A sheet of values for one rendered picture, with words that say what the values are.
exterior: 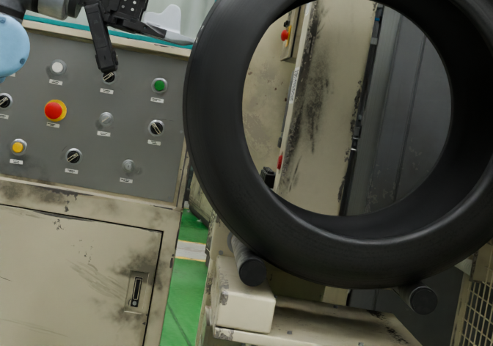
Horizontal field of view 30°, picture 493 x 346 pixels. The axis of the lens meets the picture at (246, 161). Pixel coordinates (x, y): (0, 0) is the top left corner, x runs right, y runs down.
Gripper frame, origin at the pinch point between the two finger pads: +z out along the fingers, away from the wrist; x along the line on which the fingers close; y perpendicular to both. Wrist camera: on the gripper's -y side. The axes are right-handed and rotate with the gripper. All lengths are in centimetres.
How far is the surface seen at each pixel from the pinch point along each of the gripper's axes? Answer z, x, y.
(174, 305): 25, 363, -122
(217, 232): 15.6, 24.4, -32.0
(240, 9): 6.8, -12.0, 6.8
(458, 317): 68, 28, -35
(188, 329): 33, 313, -121
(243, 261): 19.0, -9.1, -30.9
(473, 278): 66, 20, -26
